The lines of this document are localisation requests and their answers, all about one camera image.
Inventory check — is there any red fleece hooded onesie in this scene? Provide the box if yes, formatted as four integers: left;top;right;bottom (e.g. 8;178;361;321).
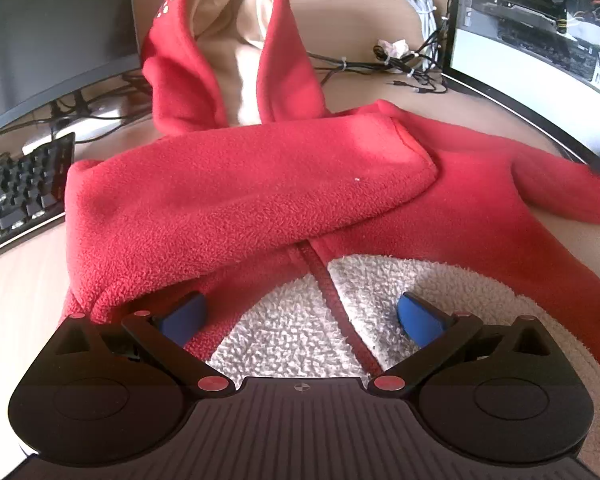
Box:
64;0;600;384

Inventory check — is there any black keyboard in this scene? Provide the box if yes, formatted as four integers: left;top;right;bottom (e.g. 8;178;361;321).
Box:
0;133;76;253

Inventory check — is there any right monitor showing picture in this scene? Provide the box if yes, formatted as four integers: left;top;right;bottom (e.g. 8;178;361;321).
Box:
443;0;600;164

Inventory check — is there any crumpled pink paper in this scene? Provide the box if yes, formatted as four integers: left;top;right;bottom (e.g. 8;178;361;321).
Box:
376;39;411;60

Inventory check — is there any left dark monitor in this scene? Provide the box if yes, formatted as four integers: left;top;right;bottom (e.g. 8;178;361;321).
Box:
0;0;140;130

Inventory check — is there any black cable bundle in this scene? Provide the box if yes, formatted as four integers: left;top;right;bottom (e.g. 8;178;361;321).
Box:
304;0;454;96

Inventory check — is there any white coiled cable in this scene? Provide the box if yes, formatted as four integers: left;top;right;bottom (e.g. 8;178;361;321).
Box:
402;0;439;68

